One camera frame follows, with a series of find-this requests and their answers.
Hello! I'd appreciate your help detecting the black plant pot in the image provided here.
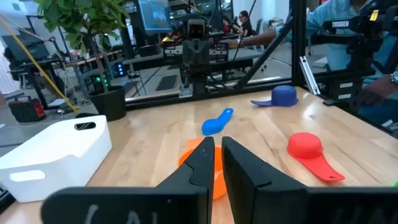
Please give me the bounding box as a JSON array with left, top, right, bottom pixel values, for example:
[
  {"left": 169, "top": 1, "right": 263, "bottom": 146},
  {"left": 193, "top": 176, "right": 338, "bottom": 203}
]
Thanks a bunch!
[{"left": 88, "top": 85, "right": 127, "bottom": 122}]

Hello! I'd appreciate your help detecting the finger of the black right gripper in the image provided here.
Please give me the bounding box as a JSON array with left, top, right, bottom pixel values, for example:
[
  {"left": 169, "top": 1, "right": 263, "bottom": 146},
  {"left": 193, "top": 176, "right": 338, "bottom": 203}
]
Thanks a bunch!
[
  {"left": 182, "top": 40, "right": 197, "bottom": 65},
  {"left": 196, "top": 40, "right": 211, "bottom": 65}
]

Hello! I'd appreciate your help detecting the red measuring cup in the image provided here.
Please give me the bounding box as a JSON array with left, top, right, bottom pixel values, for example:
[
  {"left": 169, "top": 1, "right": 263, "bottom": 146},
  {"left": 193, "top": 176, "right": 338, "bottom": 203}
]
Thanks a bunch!
[{"left": 286, "top": 132, "right": 346, "bottom": 183}]

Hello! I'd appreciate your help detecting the black red equipment box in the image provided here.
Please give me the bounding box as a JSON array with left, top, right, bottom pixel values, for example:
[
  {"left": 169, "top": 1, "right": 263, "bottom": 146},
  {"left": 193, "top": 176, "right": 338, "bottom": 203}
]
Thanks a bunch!
[{"left": 8, "top": 95, "right": 47, "bottom": 124}]

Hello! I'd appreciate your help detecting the dark blue measuring cup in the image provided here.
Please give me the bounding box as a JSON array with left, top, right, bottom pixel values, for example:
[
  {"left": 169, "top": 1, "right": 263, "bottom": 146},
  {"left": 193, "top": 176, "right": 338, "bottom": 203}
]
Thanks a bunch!
[{"left": 250, "top": 85, "right": 299, "bottom": 108}]

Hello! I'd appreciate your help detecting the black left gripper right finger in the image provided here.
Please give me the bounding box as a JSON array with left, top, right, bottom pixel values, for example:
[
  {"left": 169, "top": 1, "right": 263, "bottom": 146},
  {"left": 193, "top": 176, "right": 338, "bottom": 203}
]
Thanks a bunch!
[{"left": 221, "top": 136, "right": 398, "bottom": 224}]

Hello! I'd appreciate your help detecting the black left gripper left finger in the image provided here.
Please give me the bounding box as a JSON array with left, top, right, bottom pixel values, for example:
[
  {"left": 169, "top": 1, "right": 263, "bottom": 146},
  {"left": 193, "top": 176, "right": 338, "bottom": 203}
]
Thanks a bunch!
[{"left": 41, "top": 136, "right": 216, "bottom": 224}]

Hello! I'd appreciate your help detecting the dark computer monitor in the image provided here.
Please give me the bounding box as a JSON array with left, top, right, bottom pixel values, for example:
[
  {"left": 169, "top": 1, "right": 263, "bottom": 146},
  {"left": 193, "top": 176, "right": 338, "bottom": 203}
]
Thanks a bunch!
[{"left": 1, "top": 32, "right": 52, "bottom": 65}]

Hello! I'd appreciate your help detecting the yellow hanging cable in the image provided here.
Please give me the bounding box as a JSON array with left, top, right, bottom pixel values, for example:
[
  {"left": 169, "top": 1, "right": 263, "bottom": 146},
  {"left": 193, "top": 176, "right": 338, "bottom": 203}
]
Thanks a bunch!
[{"left": 0, "top": 17, "right": 81, "bottom": 114}]

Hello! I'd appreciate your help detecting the computer tower with lights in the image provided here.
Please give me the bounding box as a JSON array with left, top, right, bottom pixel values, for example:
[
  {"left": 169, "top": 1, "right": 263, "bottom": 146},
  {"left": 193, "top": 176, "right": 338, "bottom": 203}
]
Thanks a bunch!
[{"left": 79, "top": 60, "right": 125, "bottom": 91}]

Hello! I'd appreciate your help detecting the white plastic basket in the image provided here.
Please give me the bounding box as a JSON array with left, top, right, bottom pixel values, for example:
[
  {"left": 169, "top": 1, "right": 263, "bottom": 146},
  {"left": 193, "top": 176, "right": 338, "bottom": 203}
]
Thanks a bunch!
[{"left": 0, "top": 114, "right": 113, "bottom": 203}]

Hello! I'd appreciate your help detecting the green leafy plant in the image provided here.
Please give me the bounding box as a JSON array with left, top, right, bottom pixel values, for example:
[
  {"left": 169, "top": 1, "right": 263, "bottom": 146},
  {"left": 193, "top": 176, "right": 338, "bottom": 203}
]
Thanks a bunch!
[{"left": 33, "top": 0, "right": 131, "bottom": 94}]

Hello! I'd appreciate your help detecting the person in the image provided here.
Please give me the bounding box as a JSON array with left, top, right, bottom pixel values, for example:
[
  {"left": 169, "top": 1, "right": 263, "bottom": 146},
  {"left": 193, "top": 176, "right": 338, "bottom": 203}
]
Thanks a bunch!
[
  {"left": 238, "top": 10, "right": 254, "bottom": 37},
  {"left": 228, "top": 0, "right": 398, "bottom": 125}
]

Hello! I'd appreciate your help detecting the grey workbench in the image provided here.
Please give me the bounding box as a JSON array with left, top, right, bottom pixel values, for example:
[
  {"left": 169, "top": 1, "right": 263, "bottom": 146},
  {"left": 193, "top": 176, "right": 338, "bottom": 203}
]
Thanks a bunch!
[{"left": 123, "top": 46, "right": 265, "bottom": 74}]

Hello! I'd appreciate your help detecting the small blue measuring cup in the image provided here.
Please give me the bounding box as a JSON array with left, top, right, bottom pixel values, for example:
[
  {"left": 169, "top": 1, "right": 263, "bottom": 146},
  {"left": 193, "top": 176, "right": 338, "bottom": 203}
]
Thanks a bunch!
[{"left": 201, "top": 108, "right": 234, "bottom": 136}]

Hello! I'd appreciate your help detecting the black aluminium table frame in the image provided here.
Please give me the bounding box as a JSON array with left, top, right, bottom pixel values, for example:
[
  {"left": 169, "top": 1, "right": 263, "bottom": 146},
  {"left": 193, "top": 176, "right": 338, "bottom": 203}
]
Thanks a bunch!
[{"left": 123, "top": 0, "right": 398, "bottom": 139}]

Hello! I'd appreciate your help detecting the orange measuring cup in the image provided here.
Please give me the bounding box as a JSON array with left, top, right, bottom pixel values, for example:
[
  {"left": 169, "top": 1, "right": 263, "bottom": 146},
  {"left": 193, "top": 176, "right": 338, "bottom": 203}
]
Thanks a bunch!
[{"left": 177, "top": 137, "right": 228, "bottom": 200}]

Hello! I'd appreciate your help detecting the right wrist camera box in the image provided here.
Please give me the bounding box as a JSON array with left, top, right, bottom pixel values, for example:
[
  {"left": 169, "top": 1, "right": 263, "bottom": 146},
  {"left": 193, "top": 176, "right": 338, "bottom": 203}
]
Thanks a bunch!
[{"left": 187, "top": 19, "right": 206, "bottom": 41}]

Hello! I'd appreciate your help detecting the lit computer monitor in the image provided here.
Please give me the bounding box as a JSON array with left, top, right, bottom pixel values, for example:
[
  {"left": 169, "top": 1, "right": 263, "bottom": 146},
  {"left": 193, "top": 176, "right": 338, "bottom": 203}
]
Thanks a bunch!
[{"left": 137, "top": 0, "right": 174, "bottom": 34}]

